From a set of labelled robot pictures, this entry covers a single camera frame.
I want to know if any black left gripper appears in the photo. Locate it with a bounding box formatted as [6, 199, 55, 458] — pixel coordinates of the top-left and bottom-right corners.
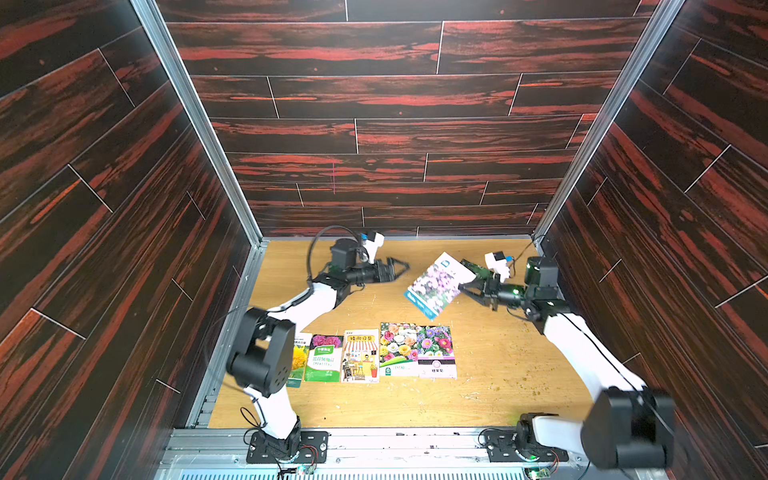
[344, 260, 408, 289]

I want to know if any pink cosmos seed packet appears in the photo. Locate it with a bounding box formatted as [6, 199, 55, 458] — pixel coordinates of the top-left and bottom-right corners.
[405, 252, 474, 321]

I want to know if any mixed ranunculus seed packet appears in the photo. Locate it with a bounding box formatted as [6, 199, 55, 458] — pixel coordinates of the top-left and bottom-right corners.
[379, 323, 419, 377]

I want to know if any aster flower seed packet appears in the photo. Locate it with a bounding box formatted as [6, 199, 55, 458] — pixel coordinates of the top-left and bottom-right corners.
[416, 326, 458, 379]

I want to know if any cartoon shop seed packet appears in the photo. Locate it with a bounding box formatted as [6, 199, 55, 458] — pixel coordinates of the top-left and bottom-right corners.
[341, 329, 380, 384]

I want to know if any magenta flower green seed packet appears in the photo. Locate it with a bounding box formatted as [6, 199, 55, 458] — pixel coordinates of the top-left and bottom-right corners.
[304, 334, 343, 383]

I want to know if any yellow marigold seed packet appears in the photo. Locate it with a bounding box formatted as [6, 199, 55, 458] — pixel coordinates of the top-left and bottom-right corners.
[286, 333, 313, 388]

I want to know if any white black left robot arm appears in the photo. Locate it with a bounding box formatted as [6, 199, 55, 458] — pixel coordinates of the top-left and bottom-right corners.
[225, 234, 410, 443]

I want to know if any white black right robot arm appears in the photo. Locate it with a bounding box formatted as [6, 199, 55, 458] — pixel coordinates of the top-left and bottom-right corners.
[459, 257, 676, 470]

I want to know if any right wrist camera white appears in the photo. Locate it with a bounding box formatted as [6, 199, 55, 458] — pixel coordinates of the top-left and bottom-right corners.
[484, 251, 514, 283]

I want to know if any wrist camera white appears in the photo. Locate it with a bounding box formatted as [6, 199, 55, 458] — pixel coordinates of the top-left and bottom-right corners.
[484, 251, 514, 283]
[361, 232, 385, 264]

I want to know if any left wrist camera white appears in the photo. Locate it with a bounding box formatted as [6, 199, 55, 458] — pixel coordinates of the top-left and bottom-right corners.
[361, 232, 385, 264]

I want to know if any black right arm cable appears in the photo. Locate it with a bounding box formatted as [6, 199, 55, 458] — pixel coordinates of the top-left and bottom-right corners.
[512, 236, 679, 480]

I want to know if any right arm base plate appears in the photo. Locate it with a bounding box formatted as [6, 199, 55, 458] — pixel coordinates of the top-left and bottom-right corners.
[477, 428, 569, 464]

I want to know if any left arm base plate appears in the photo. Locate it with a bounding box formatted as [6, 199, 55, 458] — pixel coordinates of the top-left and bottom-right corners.
[246, 430, 329, 465]

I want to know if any aluminium corner post left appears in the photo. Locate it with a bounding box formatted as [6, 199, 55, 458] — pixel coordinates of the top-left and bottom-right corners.
[130, 0, 265, 247]

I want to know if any aluminium corner post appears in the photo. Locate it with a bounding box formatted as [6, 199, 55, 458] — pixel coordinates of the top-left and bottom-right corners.
[130, 0, 265, 247]
[532, 0, 685, 249]

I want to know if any aluminium front rail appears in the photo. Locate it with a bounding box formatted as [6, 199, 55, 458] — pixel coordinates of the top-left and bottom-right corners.
[154, 427, 667, 479]

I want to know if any aluminium corner post right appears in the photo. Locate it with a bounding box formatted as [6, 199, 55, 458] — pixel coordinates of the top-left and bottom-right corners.
[532, 0, 685, 249]

